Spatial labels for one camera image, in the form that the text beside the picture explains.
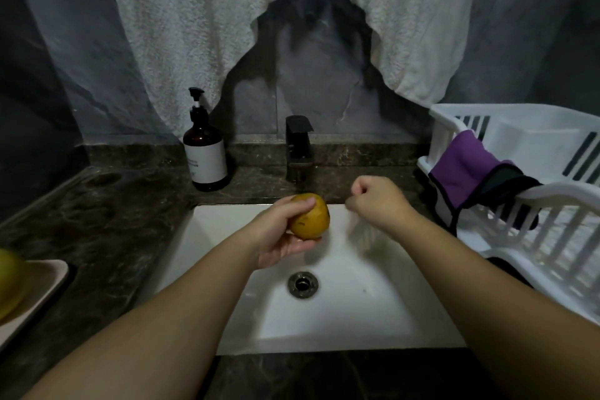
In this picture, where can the person's right hand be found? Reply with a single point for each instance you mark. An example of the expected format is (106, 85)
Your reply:
(380, 203)

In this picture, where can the person's left hand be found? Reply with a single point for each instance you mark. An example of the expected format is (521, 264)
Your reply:
(270, 237)

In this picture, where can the purple cloth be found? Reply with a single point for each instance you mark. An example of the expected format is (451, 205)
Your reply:
(459, 165)

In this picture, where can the black faucet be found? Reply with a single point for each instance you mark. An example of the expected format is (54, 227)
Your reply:
(299, 142)

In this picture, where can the dark soap pump bottle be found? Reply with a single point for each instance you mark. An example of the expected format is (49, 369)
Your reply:
(204, 156)

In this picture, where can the beige plastic tray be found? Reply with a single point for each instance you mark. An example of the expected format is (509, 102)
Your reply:
(42, 287)

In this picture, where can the spotted yellow apple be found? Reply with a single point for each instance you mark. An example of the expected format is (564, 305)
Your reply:
(7, 282)

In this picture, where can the person's right forearm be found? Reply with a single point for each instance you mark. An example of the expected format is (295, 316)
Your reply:
(506, 311)

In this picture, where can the person's left forearm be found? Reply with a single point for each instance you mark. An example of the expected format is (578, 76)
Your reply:
(131, 334)

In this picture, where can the metal sink drain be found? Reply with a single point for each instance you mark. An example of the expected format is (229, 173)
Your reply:
(303, 283)

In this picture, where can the white sink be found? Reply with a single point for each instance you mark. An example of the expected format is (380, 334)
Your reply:
(394, 311)

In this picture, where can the white plastic basket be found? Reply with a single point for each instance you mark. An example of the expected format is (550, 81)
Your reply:
(553, 226)

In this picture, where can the white hanging towel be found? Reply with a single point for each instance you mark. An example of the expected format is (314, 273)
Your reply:
(178, 29)

